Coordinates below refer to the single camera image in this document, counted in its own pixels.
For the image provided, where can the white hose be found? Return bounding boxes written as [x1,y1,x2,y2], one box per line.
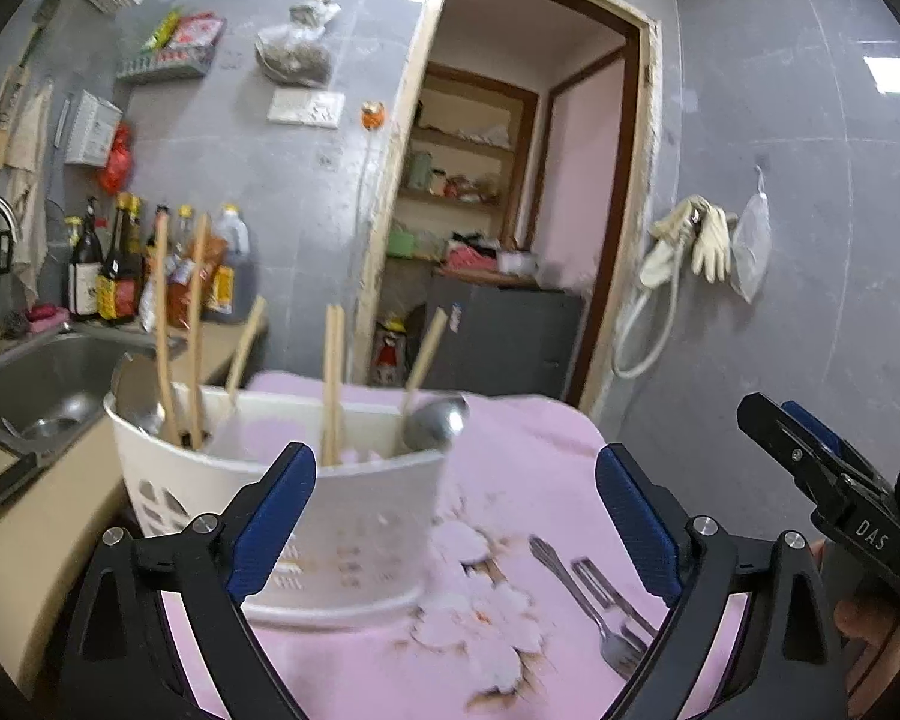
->
[611,239,685,380]

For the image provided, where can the hanging plastic bag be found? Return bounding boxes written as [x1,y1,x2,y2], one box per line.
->
[255,0,341,89]

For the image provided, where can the wooden chopstick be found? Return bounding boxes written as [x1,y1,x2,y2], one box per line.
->
[152,213,182,447]
[320,304,346,466]
[400,309,448,418]
[188,213,209,452]

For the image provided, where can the pink floral tablecloth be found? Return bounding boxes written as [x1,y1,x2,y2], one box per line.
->
[160,369,753,720]

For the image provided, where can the dark grey cabinet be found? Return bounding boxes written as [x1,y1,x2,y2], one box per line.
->
[424,277,583,398]

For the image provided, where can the large steel spoon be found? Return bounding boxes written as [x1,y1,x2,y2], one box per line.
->
[401,395,470,452]

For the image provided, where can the red plastic bag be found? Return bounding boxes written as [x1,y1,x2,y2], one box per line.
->
[97,122,133,195]

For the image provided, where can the clear oil jug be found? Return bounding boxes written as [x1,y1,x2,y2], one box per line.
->
[206,203,256,323]

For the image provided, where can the soy sauce bottle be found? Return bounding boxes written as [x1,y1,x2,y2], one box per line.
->
[97,192,139,325]

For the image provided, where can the wooden door frame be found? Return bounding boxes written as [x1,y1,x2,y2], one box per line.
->
[347,0,665,419]

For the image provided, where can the steel kitchen sink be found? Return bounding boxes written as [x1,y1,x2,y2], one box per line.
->
[0,323,155,458]

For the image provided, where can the wooden knife board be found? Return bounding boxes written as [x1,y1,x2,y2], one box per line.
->
[0,0,59,171]

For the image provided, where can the grey wall shelf basket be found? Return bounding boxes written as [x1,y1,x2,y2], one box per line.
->
[116,46,215,85]

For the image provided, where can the dark wine bottle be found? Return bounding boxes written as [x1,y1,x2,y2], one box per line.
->
[68,197,103,320]

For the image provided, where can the right hand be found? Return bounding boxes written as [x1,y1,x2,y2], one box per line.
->
[811,539,900,718]

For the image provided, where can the steel fork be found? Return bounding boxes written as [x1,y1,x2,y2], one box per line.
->
[571,557,658,639]
[528,535,647,681]

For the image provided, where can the orange wall hook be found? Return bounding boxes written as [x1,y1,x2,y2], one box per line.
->
[361,101,386,132]

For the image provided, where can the clear hanging bag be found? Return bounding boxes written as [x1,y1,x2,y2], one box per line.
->
[730,166,772,304]

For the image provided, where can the wooden shelf unit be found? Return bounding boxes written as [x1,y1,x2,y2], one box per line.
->
[393,62,539,262]

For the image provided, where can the hanging beige cloth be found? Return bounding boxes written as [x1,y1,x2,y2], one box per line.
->
[6,80,55,307]

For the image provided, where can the white wall socket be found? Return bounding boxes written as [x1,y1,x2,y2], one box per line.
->
[266,88,346,128]

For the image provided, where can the white plastic utensil holder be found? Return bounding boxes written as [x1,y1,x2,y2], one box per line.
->
[103,387,466,629]

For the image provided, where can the cream rubber gloves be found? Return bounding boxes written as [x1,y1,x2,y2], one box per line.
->
[639,195,730,289]

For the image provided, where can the white paper box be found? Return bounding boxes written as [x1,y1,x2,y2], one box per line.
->
[64,91,123,167]

